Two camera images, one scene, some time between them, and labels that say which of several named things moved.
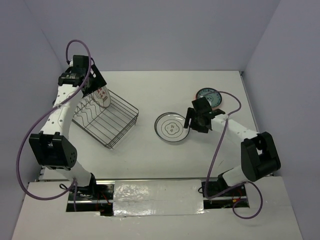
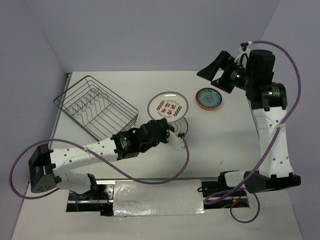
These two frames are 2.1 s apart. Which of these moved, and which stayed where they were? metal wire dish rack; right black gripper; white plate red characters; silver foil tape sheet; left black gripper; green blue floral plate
Moved: white plate red characters; left black gripper; right black gripper
Stayed: green blue floral plate; silver foil tape sheet; metal wire dish rack
